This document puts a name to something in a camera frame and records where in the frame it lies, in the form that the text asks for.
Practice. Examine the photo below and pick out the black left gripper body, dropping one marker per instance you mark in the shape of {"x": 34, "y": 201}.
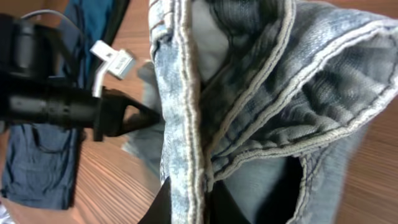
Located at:
{"x": 30, "y": 101}

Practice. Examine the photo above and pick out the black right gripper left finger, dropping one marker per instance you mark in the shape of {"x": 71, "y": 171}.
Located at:
{"x": 160, "y": 210}

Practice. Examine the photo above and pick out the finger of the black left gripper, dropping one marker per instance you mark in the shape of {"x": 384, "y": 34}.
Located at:
{"x": 118, "y": 114}

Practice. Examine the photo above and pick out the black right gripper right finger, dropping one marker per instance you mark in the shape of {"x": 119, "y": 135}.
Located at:
{"x": 226, "y": 210}

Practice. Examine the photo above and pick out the light blue denim shorts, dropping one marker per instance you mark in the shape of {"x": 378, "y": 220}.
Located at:
{"x": 270, "y": 97}

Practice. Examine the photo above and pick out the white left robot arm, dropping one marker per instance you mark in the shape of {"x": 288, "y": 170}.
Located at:
{"x": 28, "y": 59}

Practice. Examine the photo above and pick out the blue shirt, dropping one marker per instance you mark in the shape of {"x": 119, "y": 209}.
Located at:
{"x": 41, "y": 159}

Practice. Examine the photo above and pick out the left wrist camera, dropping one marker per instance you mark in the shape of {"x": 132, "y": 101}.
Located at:
{"x": 115, "y": 62}

